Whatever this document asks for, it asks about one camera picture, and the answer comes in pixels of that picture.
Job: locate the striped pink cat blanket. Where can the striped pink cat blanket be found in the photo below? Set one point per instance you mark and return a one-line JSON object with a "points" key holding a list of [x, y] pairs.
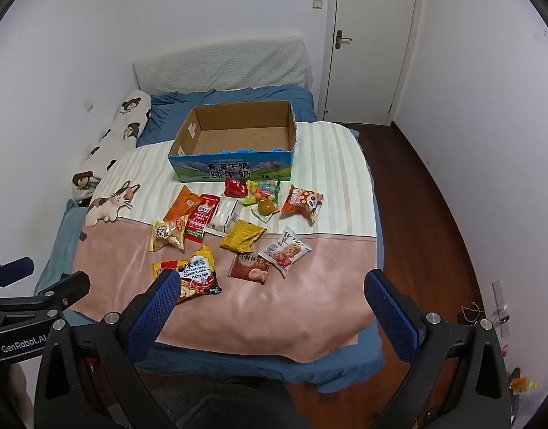
{"points": [[238, 317]]}

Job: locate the orange jelly cup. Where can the orange jelly cup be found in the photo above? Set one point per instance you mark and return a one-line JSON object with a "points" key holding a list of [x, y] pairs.
{"points": [[265, 208]]}

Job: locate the orange sausage packet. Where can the orange sausage packet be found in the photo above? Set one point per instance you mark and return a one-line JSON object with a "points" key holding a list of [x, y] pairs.
{"points": [[182, 204]]}

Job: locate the light blue cloth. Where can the light blue cloth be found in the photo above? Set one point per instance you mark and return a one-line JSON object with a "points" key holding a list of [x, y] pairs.
{"points": [[62, 237]]}

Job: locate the white quilted headboard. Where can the white quilted headboard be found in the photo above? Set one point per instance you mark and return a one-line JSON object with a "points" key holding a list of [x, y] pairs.
{"points": [[220, 65]]}

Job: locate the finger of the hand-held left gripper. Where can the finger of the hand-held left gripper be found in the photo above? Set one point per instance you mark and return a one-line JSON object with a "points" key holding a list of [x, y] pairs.
{"points": [[66, 288], [13, 270]]}

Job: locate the white light switch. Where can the white light switch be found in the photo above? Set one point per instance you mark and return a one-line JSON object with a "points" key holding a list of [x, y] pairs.
{"points": [[317, 4]]}

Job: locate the colourful candy bag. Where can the colourful candy bag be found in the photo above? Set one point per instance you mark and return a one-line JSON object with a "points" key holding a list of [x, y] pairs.
{"points": [[264, 190]]}

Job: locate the dark yellow snack packet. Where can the dark yellow snack packet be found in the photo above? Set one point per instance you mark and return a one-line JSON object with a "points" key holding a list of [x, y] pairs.
{"points": [[242, 235]]}

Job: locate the cardboard box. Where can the cardboard box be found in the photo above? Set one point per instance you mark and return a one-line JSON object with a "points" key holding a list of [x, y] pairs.
{"points": [[238, 143]]}

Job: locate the plain white snack packet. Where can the plain white snack packet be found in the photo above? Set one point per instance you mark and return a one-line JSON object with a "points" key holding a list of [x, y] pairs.
{"points": [[225, 215]]}

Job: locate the white wall outlet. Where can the white wall outlet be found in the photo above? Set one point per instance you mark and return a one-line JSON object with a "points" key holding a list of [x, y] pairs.
{"points": [[88, 105]]}

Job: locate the grey wall socket strip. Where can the grey wall socket strip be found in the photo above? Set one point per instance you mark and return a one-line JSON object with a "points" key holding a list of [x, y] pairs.
{"points": [[501, 308]]}

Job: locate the white oat cookie packet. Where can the white oat cookie packet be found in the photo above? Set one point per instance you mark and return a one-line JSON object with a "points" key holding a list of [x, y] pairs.
{"points": [[285, 250]]}

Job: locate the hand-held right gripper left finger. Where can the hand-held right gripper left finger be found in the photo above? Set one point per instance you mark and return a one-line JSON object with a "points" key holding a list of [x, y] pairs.
{"points": [[155, 310]]}

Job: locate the long red snack packet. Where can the long red snack packet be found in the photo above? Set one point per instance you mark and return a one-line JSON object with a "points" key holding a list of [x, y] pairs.
{"points": [[201, 218]]}

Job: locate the orange plastic bag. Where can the orange plastic bag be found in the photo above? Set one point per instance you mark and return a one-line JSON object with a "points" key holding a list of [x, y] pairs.
{"points": [[522, 385]]}

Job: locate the black yellow instant noodle packet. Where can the black yellow instant noodle packet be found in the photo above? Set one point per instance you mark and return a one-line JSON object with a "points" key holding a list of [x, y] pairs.
{"points": [[198, 272]]}

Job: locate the white bear print pillow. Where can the white bear print pillow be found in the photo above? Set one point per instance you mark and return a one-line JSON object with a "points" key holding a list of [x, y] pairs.
{"points": [[122, 134]]}

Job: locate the small red snack packet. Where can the small red snack packet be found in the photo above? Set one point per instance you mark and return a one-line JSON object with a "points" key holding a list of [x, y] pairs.
{"points": [[234, 187]]}

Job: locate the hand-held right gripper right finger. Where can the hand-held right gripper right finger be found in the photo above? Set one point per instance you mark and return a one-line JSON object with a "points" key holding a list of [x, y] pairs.
{"points": [[390, 313]]}

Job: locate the brown pastry packet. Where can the brown pastry packet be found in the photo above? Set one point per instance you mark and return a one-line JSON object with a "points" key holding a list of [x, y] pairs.
{"points": [[250, 268]]}

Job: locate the dark grey cloth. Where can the dark grey cloth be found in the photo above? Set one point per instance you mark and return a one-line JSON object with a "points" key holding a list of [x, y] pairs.
{"points": [[238, 404]]}

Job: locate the yellow pastry snack packet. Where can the yellow pastry snack packet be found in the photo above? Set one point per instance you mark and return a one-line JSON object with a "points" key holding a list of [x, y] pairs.
{"points": [[168, 234]]}

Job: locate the orange panda snack packet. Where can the orange panda snack packet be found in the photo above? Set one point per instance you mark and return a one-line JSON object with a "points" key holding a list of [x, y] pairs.
{"points": [[303, 203]]}

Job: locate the white door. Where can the white door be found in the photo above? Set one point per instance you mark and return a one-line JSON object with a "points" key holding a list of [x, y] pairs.
{"points": [[372, 44]]}

